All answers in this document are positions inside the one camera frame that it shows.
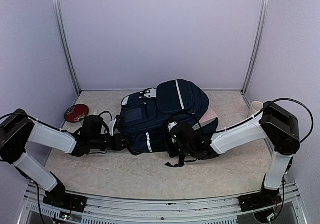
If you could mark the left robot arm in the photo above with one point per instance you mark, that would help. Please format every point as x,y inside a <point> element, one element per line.
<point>17,129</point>

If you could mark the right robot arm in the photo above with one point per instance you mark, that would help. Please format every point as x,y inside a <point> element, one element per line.
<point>272,122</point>

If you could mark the pink booklet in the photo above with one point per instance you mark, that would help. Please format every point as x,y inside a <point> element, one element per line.
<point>208,116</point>

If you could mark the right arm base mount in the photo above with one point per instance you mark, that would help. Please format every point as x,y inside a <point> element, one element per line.
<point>263,198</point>

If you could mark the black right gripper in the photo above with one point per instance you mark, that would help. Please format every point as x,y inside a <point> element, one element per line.
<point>172,152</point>

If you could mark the red floral bowl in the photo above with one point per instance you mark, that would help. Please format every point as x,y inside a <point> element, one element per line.
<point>76,113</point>

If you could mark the aluminium corner post right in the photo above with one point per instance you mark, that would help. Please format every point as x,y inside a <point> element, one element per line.
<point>256,45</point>

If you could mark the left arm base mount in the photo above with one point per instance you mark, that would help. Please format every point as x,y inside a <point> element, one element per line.
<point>58,197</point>

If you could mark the aluminium corner post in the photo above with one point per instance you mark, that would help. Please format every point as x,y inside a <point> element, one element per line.
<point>256,45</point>
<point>65,45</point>

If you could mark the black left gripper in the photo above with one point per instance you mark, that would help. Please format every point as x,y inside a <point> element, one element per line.
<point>117,144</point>

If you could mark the navy blue student backpack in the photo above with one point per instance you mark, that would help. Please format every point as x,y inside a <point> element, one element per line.
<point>146,115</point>

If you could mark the aluminium front rail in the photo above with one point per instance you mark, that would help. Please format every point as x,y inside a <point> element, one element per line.
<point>111,210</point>

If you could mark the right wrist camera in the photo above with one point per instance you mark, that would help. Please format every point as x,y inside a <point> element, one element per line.
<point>174,129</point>

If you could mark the aluminium corner post left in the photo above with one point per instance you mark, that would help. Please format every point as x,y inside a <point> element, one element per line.
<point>65,45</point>

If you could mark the floral ceramic mug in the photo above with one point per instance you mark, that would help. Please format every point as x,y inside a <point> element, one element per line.
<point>255,107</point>

